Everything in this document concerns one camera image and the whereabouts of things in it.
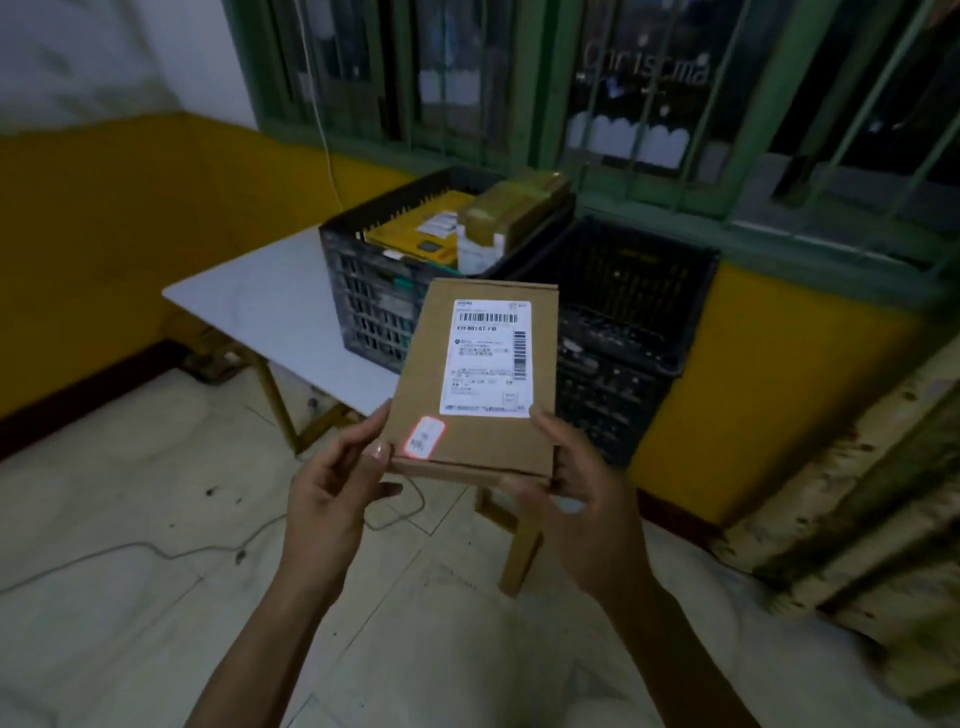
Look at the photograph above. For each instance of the green barred window frame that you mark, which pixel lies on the green barred window frame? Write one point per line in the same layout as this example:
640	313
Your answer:
555	90

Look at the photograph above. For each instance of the brown taped parcel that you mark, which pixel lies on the brown taped parcel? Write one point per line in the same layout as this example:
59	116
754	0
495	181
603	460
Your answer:
517	206

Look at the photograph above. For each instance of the white scalloped window sticker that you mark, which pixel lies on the white scalloped window sticker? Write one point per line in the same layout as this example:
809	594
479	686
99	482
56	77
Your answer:
626	142

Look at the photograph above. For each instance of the black plastic crate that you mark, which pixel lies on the black plastic crate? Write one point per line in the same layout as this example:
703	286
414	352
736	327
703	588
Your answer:
375	307
630	300

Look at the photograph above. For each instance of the person's right forearm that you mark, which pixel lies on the person's right forearm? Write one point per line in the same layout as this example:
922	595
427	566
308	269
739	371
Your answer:
675	660

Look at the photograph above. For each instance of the person's left thumb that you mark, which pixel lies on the person's left thumb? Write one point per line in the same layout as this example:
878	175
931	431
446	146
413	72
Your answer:
367	442

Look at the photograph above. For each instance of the person's left forearm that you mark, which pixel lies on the person's left forearm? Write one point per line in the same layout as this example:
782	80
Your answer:
262	660

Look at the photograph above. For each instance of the yellow parcel envelope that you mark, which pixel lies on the yellow parcel envelope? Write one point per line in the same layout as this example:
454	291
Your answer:
409	232

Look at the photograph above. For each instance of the cardboard parcel box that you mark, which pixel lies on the cardboard parcel box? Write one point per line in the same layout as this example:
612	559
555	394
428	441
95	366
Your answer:
480	420

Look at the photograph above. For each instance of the person's left hand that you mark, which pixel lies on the person's left hand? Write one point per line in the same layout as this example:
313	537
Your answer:
322	517

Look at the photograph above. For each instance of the person's right hand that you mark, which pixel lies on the person's right hand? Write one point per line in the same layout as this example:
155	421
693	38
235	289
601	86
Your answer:
592	525

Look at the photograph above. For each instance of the person's right thumb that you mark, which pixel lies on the person's right thumb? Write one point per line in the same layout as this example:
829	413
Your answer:
562	439

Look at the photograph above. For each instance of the white table with wooden legs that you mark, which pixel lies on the white table with wooden legs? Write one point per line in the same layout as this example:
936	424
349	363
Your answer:
285	300

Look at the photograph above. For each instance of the small white parcel box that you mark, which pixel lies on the small white parcel box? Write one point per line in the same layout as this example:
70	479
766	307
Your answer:
476	255

